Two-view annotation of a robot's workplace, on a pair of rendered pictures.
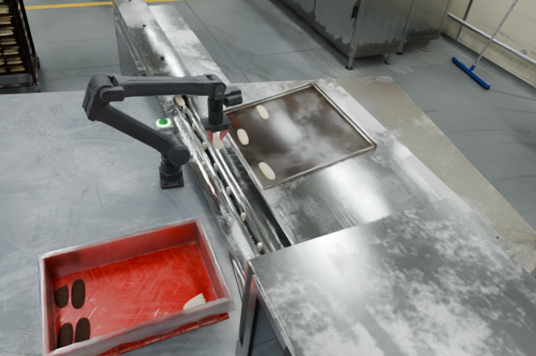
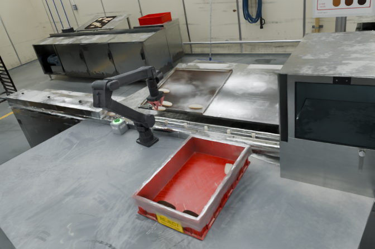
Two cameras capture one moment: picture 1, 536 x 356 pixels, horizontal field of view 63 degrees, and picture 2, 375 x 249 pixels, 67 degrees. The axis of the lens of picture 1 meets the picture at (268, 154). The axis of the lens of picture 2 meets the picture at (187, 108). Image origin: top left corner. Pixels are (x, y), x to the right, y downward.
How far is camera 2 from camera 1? 0.79 m
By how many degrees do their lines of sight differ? 24
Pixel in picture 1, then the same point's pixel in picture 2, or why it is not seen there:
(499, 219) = not seen: hidden behind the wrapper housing
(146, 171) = (130, 147)
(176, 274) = (203, 166)
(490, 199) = not seen: hidden behind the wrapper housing
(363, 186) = (245, 85)
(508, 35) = (215, 37)
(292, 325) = (325, 72)
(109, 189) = (120, 164)
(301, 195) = (222, 104)
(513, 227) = not seen: hidden behind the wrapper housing
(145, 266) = (184, 174)
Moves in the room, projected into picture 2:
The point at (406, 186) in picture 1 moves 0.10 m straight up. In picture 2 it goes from (261, 74) to (261, 60)
